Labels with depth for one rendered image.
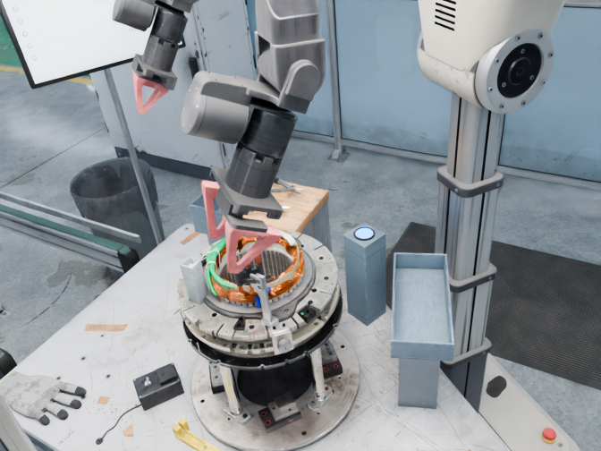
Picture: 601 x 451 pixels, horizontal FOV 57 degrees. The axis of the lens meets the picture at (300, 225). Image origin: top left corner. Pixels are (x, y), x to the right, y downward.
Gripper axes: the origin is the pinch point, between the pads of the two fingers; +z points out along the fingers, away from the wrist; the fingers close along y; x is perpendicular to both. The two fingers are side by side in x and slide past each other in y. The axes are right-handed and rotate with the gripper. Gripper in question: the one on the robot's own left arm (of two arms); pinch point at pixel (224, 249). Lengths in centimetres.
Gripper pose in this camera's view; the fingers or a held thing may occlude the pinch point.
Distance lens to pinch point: 72.5
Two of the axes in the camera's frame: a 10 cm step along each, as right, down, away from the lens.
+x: 8.4, 1.1, 5.2
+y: 4.0, 5.1, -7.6
